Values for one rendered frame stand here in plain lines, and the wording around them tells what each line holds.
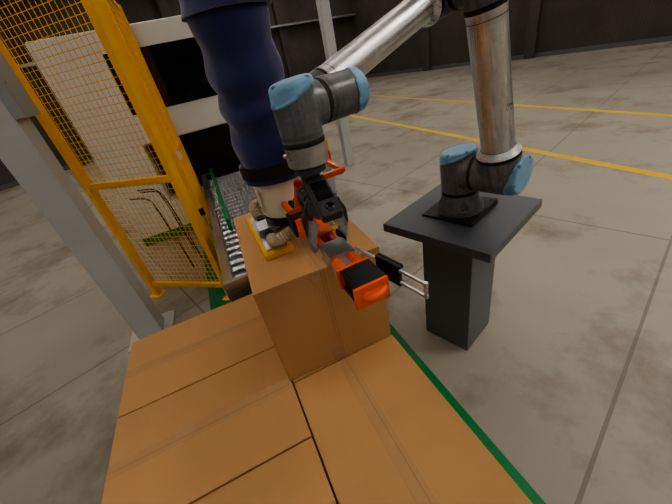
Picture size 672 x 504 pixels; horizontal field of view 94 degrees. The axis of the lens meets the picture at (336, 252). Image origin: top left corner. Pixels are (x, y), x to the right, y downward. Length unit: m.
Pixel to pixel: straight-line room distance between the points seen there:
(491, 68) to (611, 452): 1.46
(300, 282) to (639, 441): 1.46
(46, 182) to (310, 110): 1.79
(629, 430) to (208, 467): 1.57
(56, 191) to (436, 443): 2.11
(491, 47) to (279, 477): 1.33
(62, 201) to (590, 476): 2.71
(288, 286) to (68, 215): 1.61
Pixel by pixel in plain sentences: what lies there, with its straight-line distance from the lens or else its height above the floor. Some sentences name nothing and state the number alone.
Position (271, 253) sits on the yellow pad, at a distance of 1.03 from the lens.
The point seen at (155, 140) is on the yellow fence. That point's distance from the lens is 2.19.
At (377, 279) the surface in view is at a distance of 0.60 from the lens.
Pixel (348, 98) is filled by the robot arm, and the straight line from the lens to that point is 0.72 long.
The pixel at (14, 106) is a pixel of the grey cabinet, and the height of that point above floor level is 1.52.
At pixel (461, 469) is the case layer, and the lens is 1.00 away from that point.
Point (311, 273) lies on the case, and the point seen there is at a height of 0.94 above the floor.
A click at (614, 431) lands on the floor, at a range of 1.82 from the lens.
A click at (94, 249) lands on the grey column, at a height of 0.75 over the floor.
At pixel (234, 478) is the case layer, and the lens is 1.11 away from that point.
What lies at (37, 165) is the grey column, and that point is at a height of 1.26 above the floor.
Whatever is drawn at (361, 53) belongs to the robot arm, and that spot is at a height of 1.45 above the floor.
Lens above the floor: 1.47
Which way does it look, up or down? 32 degrees down
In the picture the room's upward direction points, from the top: 13 degrees counter-clockwise
